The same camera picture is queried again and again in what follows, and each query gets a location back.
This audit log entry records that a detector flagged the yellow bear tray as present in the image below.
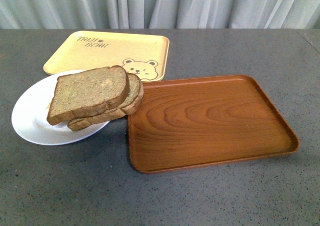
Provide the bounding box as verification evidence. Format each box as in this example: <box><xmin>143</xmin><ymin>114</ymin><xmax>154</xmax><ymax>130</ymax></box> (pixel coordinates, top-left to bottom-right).
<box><xmin>43</xmin><ymin>31</ymin><xmax>170</xmax><ymax>82</ymax></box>

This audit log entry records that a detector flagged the white round plate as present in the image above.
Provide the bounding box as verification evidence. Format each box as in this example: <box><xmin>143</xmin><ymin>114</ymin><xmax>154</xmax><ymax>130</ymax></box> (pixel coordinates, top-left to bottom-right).
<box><xmin>11</xmin><ymin>70</ymin><xmax>108</xmax><ymax>146</ymax></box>

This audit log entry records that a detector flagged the grey pleated curtain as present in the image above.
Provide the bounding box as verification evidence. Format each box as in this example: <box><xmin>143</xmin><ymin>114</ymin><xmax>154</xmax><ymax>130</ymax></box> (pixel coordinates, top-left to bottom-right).
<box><xmin>0</xmin><ymin>0</ymin><xmax>320</xmax><ymax>29</ymax></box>

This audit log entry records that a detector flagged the brown wood-grain tray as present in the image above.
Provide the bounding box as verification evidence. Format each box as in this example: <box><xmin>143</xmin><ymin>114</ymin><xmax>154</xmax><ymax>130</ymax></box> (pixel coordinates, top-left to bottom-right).
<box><xmin>128</xmin><ymin>75</ymin><xmax>300</xmax><ymax>173</ymax></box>

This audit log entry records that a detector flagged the bread slice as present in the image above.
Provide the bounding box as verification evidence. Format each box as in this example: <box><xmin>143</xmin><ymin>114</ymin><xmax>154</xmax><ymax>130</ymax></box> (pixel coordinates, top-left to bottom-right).
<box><xmin>67</xmin><ymin>73</ymin><xmax>144</xmax><ymax>131</ymax></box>
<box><xmin>46</xmin><ymin>66</ymin><xmax>130</xmax><ymax>125</ymax></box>

